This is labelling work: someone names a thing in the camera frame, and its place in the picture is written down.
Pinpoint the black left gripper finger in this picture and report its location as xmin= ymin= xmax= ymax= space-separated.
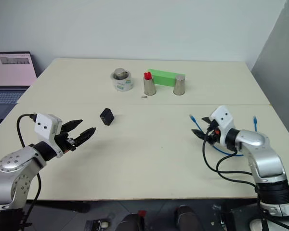
xmin=73 ymin=127 xmax=97 ymax=147
xmin=60 ymin=119 xmax=84 ymax=133

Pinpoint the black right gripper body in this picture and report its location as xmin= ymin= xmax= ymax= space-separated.
xmin=205 ymin=120 xmax=222 ymax=145

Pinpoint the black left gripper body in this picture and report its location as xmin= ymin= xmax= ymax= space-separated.
xmin=54 ymin=131 xmax=78 ymax=154

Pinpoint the small black box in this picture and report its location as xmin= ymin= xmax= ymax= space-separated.
xmin=100 ymin=108 xmax=116 ymax=126

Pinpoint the green rectangular box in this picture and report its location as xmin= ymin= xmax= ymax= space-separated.
xmin=147 ymin=68 xmax=186 ymax=88

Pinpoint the upturned steel cup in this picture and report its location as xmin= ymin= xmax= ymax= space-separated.
xmin=172 ymin=75 xmax=187 ymax=96

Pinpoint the white tape roll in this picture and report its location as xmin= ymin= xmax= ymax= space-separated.
xmin=110 ymin=68 xmax=133 ymax=92

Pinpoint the steel cup holding red item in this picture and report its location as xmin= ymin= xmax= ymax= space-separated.
xmin=143 ymin=77 xmax=158 ymax=96

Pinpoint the metal cylinder weight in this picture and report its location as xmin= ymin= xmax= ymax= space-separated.
xmin=114 ymin=68 xmax=128 ymax=80

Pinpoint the open laptop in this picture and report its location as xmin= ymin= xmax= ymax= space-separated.
xmin=0 ymin=51 xmax=38 ymax=135

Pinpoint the dark rounded shape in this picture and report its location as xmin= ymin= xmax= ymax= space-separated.
xmin=115 ymin=213 xmax=145 ymax=231
xmin=174 ymin=205 xmax=203 ymax=231

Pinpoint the black device under table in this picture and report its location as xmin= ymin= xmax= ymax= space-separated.
xmin=85 ymin=218 xmax=112 ymax=231

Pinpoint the white rounded foot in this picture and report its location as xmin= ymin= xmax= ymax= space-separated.
xmin=249 ymin=218 xmax=264 ymax=231

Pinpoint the blue Ethernet cable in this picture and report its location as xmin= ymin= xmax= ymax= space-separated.
xmin=189 ymin=114 xmax=259 ymax=157

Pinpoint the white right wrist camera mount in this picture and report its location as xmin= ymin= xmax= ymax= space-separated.
xmin=210 ymin=105 xmax=236 ymax=147

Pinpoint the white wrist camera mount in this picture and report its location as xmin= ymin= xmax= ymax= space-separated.
xmin=34 ymin=113 xmax=63 ymax=159
xmin=210 ymin=105 xmax=236 ymax=147

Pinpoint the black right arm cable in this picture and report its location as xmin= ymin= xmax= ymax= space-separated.
xmin=202 ymin=128 xmax=268 ymax=231

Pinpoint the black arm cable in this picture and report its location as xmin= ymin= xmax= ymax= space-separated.
xmin=16 ymin=113 xmax=42 ymax=231
xmin=202 ymin=128 xmax=268 ymax=231

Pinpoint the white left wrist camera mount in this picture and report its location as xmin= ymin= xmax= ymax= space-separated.
xmin=34 ymin=113 xmax=63 ymax=159

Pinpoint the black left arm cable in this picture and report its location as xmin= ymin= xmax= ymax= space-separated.
xmin=16 ymin=113 xmax=42 ymax=231

